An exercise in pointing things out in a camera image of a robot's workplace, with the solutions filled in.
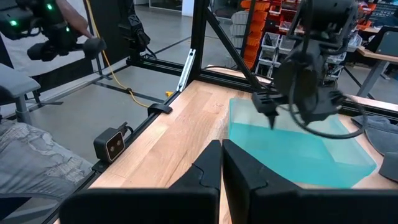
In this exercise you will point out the small black depth camera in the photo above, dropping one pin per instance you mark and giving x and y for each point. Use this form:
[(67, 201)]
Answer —
[(109, 146)]

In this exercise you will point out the black aluminium rig frame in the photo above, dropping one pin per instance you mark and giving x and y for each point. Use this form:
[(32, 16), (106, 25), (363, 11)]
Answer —
[(199, 37)]

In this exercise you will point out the black gray equipment case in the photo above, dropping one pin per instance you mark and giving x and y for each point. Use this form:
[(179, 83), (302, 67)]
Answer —
[(387, 42)]

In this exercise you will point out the gray office chair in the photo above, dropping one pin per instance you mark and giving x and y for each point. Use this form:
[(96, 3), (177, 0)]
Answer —
[(15, 84)]

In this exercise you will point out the shelf rack with bins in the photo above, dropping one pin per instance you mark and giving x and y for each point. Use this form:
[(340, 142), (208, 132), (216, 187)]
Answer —
[(255, 31)]

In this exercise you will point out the white post bracket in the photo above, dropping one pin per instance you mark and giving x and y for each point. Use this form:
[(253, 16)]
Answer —
[(186, 70)]

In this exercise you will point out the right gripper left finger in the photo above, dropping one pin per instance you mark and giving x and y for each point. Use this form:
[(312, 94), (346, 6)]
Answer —
[(186, 202)]

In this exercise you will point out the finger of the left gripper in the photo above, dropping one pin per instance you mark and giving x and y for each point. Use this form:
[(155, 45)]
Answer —
[(267, 107), (339, 99)]

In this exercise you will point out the teal translucent plastic bin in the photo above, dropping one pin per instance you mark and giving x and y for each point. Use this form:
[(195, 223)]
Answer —
[(295, 155)]

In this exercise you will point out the person's leg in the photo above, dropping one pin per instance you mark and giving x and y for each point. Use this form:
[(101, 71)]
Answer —
[(37, 155)]

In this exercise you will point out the black edge clip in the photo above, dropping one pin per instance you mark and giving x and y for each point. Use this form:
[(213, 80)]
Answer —
[(159, 109)]

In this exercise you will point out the wooden desk gray legs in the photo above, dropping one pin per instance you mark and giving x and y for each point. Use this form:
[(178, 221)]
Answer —
[(379, 57)]

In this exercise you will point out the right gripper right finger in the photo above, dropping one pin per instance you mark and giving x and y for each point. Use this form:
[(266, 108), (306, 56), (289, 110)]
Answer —
[(264, 202)]

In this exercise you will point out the person's forearm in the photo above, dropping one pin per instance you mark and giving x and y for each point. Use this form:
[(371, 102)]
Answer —
[(74, 18)]

